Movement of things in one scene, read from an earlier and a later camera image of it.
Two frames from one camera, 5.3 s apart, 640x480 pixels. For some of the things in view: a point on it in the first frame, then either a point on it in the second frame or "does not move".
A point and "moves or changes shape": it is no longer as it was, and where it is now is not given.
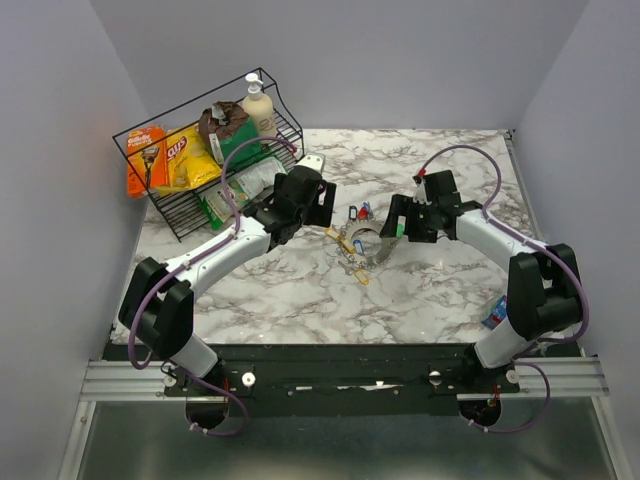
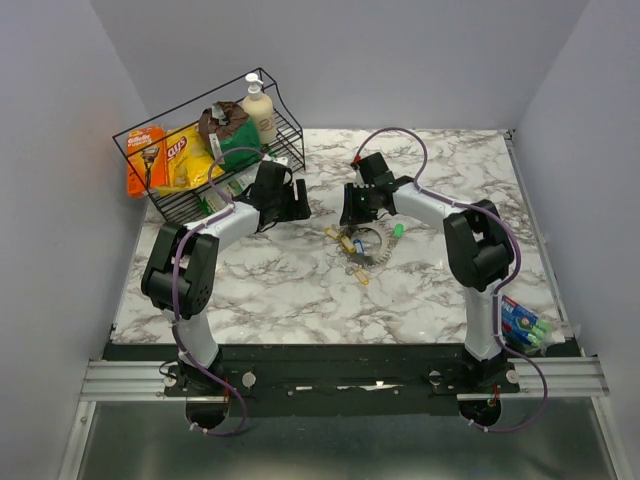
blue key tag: [358, 246] does not move
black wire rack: [206, 145] does not move
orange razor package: [146, 160] does not move
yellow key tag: [333, 233] does not move
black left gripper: [321, 214] → [299, 209]
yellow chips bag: [190, 162] does not move
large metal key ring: [345, 237] moves or changes shape
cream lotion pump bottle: [259, 106] does not move
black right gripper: [403, 205] → [349, 214]
